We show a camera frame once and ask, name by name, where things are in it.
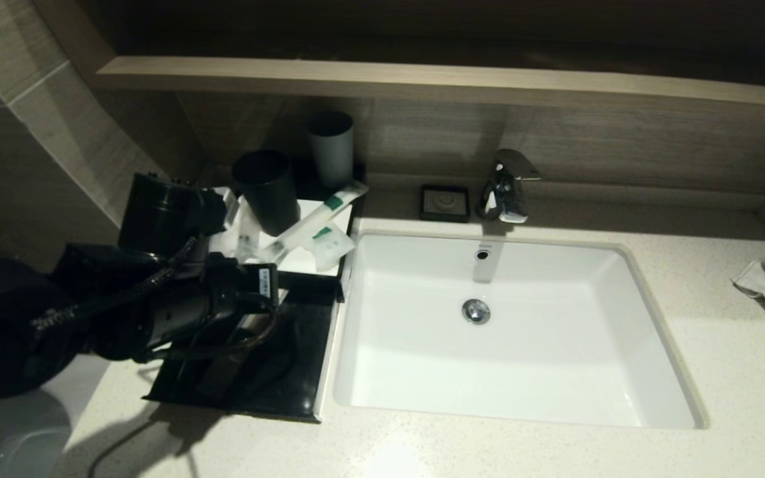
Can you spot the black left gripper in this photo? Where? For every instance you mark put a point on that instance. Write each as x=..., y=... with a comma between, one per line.
x=163, y=216

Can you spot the long green-label toothbrush packet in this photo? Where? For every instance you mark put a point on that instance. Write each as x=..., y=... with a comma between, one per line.
x=316, y=222

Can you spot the small green-label white packet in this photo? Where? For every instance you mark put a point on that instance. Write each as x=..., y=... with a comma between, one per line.
x=334, y=247

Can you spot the black box drawer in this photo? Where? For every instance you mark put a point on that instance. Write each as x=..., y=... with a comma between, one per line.
x=296, y=358

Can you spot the black cup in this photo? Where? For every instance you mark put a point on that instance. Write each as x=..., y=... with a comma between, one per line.
x=269, y=196

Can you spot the grey cup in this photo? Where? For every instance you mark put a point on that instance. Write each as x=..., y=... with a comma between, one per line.
x=331, y=153

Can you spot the white bathtub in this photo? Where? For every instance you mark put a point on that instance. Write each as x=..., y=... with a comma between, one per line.
x=24, y=438

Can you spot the black square soap dish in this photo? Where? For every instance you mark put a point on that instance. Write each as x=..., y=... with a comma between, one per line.
x=445, y=203

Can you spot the chrome sink drain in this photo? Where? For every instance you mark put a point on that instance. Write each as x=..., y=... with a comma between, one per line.
x=475, y=311

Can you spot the chrome sink faucet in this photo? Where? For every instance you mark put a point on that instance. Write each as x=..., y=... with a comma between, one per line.
x=505, y=189

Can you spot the white rectangular sink basin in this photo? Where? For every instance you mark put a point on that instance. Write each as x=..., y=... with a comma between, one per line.
x=522, y=358

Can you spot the wooden wall shelf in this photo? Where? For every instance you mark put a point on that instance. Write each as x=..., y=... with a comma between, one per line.
x=422, y=79

